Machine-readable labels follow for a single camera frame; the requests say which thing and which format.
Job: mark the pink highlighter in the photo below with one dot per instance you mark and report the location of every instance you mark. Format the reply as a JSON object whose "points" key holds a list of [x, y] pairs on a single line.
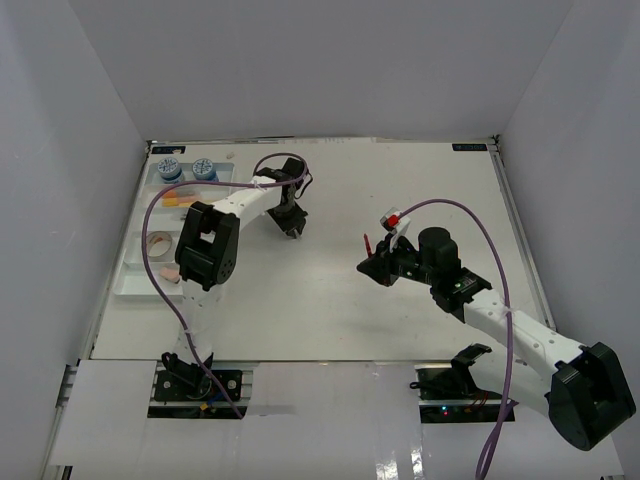
{"points": [[178, 202]]}

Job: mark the red gel pen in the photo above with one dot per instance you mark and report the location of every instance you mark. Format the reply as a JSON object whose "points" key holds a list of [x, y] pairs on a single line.
{"points": [[367, 245]]}

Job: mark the black logo sticker left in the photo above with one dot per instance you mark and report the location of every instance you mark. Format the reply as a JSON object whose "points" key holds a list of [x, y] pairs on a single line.
{"points": [[168, 150]]}

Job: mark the orange capped highlighter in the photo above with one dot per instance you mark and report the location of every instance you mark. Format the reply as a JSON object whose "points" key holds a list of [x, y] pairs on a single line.
{"points": [[180, 193]]}

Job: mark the pink mini stapler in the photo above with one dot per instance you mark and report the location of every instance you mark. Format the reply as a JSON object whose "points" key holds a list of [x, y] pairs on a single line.
{"points": [[170, 275]]}

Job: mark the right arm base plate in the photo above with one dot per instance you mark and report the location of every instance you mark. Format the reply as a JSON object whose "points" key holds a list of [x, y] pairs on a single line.
{"points": [[448, 394]]}

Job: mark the large clear tape roll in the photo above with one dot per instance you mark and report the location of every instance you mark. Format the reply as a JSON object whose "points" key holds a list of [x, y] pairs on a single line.
{"points": [[159, 246]]}

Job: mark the blue cleaning gel jar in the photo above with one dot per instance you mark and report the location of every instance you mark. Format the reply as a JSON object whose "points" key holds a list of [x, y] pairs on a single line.
{"points": [[204, 169], [170, 170]]}

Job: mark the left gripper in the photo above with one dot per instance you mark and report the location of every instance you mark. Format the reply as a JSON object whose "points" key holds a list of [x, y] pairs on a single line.
{"points": [[297, 222]]}

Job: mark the black logo sticker right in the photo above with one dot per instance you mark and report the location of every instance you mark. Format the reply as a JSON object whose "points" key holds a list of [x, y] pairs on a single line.
{"points": [[469, 147]]}

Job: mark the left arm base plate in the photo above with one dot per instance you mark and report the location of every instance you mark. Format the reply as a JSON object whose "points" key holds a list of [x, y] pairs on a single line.
{"points": [[183, 391]]}

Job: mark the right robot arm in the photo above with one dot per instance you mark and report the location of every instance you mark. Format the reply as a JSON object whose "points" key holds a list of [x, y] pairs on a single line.
{"points": [[581, 389]]}

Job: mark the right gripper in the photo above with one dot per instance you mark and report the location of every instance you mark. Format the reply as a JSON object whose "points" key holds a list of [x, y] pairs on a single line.
{"points": [[380, 266]]}

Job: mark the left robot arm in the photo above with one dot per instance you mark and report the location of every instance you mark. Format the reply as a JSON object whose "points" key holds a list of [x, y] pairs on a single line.
{"points": [[207, 250]]}

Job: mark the aluminium table rail right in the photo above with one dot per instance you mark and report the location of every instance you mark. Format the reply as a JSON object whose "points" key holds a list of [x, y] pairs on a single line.
{"points": [[538, 294]]}

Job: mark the black logo sticker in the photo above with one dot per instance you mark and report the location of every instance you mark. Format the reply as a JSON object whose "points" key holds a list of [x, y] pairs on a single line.
{"points": [[168, 150], [469, 147]]}

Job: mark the white compartment tray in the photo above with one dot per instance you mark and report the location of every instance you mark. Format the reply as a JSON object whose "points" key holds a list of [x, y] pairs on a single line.
{"points": [[131, 280]]}

